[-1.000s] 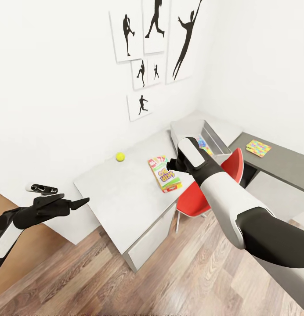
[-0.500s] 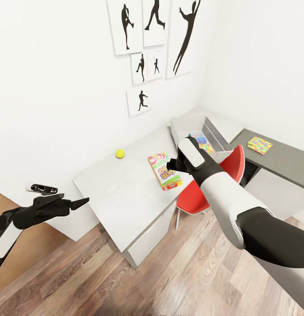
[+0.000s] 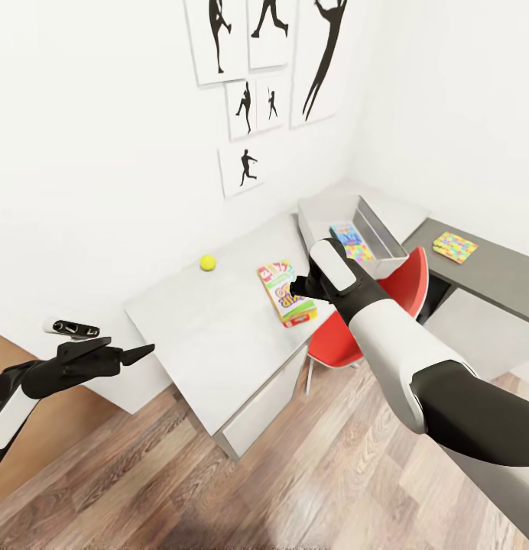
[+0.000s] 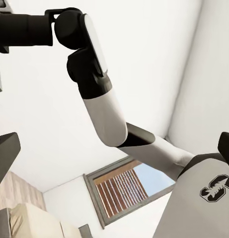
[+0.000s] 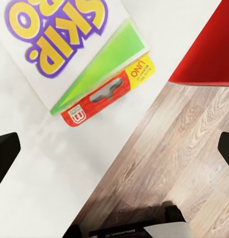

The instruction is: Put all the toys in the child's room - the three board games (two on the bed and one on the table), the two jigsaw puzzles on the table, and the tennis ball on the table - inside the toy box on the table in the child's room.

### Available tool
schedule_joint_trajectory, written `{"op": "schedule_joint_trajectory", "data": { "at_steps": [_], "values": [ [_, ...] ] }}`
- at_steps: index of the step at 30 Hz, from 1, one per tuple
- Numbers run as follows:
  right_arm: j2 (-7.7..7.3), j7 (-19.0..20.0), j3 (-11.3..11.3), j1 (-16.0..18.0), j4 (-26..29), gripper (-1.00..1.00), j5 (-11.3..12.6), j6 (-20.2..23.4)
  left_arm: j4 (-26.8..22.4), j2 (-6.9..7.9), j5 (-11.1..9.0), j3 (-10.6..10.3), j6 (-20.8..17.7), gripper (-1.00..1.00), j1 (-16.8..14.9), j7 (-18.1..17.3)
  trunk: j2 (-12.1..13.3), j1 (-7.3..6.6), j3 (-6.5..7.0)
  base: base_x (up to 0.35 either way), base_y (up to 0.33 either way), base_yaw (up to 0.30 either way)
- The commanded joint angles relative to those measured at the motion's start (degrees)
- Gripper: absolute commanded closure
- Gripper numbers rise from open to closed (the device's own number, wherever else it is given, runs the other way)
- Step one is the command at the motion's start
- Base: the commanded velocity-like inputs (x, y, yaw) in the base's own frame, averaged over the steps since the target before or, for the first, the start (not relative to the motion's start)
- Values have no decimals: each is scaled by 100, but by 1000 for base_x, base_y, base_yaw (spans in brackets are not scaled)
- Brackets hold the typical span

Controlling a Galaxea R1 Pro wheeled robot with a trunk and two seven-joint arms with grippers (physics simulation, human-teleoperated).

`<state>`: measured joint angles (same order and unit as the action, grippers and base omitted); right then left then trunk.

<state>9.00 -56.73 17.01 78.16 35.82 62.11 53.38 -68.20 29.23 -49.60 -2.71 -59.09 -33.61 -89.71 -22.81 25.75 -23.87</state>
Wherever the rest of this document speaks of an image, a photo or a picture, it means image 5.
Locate board game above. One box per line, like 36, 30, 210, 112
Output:
0, 0, 155, 127

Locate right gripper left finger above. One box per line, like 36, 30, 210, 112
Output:
0, 132, 21, 183

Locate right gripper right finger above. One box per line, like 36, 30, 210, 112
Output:
218, 132, 229, 165

